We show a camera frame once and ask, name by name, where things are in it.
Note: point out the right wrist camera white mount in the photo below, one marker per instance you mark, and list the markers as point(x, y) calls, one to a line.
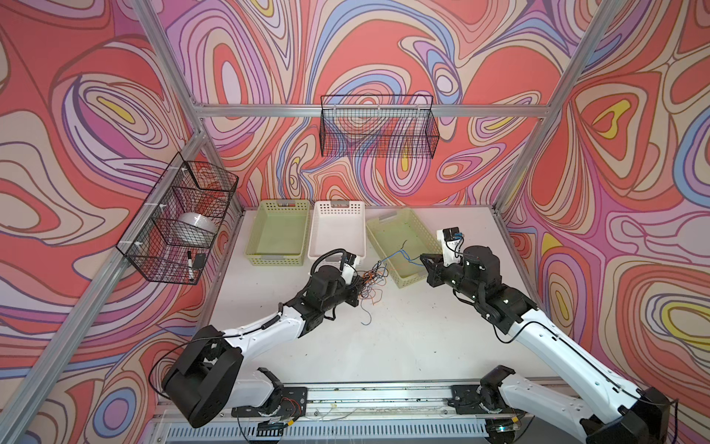
point(451, 240)

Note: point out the left green plastic basket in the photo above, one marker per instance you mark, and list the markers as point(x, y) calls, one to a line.
point(279, 235)

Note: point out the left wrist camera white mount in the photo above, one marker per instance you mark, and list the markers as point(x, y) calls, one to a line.
point(348, 264)

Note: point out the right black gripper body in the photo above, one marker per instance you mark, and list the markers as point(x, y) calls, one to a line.
point(454, 276)

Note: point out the black wire basket left wall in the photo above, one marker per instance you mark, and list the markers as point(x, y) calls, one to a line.
point(185, 211)

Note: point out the black wire basket wall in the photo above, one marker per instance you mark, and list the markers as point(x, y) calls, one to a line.
point(185, 211)
point(401, 126)

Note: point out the white plastic basket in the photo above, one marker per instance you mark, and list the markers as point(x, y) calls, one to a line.
point(338, 224)

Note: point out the green plastic basket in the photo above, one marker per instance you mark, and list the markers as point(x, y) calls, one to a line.
point(279, 235)
point(399, 238)

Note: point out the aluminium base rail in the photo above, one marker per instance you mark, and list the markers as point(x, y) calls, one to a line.
point(405, 401)

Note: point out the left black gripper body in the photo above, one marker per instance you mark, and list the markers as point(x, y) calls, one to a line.
point(339, 296)

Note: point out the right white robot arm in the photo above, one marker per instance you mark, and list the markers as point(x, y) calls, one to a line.
point(606, 407)

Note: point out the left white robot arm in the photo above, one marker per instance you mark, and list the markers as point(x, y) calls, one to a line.
point(212, 374)

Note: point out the black wire basket back wall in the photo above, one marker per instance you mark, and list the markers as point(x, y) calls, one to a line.
point(401, 126)

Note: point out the right green plastic basket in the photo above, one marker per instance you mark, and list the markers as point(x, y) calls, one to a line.
point(399, 238)

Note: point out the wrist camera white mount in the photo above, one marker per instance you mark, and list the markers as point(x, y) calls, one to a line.
point(348, 264)
point(451, 240)

